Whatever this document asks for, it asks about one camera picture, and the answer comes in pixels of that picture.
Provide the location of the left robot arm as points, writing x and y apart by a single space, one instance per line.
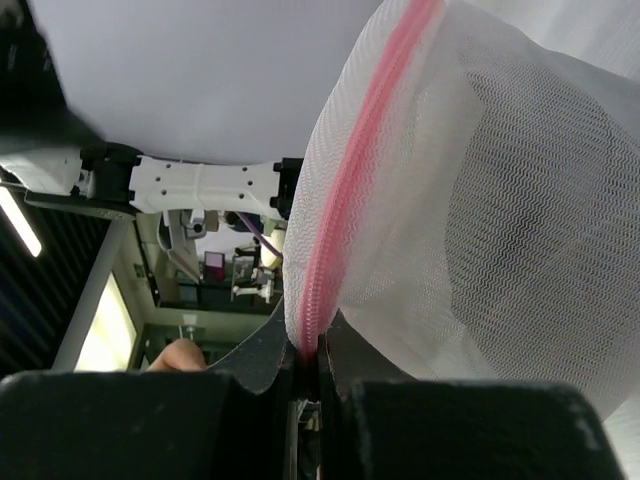
61 163

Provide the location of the bare human hand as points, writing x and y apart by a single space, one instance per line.
180 355

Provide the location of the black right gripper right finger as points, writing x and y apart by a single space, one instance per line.
377 422

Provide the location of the white pink-trimmed laundry bag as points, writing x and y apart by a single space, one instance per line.
469 197

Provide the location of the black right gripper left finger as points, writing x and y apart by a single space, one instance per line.
234 420

